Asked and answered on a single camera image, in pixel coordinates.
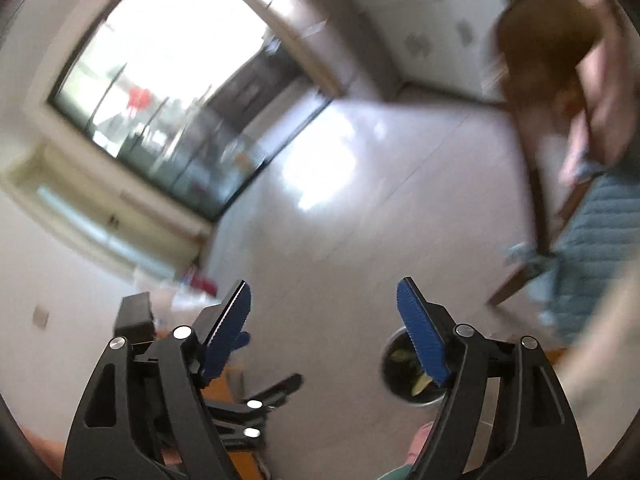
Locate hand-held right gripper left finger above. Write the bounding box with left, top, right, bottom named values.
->
left=62, top=280, right=252, bottom=480

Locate round trash bin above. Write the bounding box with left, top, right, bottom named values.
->
left=381, top=327, right=451, bottom=406

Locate low white cabinet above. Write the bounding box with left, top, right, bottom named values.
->
left=347, top=0, right=506, bottom=103

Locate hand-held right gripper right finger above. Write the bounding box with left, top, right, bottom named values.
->
left=396, top=276, right=588, bottom=480

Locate sliding glass door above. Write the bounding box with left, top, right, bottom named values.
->
left=47, top=0, right=351, bottom=223

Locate blue quilted seat cushion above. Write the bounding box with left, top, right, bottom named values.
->
left=505, top=170, right=628, bottom=346

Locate round-backed brown wooden chair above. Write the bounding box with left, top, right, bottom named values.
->
left=487, top=0, right=616, bottom=311

